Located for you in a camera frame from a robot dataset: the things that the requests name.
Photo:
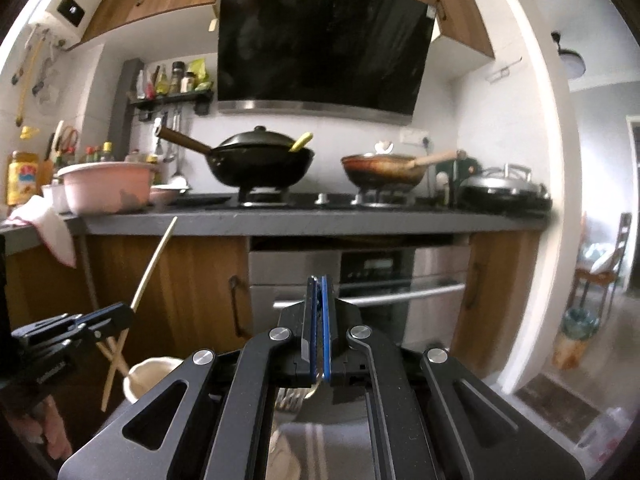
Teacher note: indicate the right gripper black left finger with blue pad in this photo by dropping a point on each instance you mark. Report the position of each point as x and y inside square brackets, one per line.
[211, 417]

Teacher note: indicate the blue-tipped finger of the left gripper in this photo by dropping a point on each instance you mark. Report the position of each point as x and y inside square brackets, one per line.
[106, 322]

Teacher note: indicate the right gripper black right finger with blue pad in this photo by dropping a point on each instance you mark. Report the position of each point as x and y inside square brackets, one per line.
[429, 416]

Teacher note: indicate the wooden chopstick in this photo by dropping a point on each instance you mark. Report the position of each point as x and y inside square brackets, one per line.
[135, 303]
[107, 354]

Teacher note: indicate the gold fork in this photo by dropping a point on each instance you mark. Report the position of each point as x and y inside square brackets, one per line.
[295, 397]

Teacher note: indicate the person's hand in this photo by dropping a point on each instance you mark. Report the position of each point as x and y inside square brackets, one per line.
[46, 426]

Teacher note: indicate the white ceramic double utensil holder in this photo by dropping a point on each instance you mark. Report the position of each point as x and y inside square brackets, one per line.
[142, 377]

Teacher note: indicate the grey plaid cloth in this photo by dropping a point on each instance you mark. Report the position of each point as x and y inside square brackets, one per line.
[323, 441]

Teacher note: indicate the pink white towel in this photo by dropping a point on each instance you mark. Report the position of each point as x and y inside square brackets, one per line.
[50, 227]

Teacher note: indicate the stainless steel oven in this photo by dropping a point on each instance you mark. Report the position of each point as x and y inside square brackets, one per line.
[413, 294]

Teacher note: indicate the pink basin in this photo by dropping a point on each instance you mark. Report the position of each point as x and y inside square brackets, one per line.
[107, 187]

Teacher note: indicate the yellow oil bottle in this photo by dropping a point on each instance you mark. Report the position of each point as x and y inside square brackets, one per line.
[21, 177]

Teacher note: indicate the white plastic bag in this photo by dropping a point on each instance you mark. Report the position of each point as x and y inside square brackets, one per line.
[603, 435]

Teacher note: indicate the green trash bin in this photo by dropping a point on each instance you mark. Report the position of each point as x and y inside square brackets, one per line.
[578, 327]

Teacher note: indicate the black wok with lid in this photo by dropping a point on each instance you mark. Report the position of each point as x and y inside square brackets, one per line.
[252, 159]

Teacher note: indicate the wooden chair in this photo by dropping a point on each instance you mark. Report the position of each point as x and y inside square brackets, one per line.
[604, 272]

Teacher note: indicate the black spice shelf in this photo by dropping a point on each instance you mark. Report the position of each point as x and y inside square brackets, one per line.
[201, 101]

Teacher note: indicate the black electric griddle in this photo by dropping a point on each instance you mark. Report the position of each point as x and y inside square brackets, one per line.
[509, 189]

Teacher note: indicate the brown frying pan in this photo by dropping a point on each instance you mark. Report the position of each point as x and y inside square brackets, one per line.
[391, 171]

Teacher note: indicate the green kettle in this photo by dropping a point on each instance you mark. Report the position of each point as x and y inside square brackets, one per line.
[449, 176]

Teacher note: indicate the white water heater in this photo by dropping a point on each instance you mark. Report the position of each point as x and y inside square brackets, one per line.
[67, 10]

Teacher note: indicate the black range hood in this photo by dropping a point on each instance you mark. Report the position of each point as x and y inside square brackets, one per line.
[361, 59]

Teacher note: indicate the ceiling lamp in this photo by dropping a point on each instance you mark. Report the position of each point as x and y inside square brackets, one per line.
[572, 61]

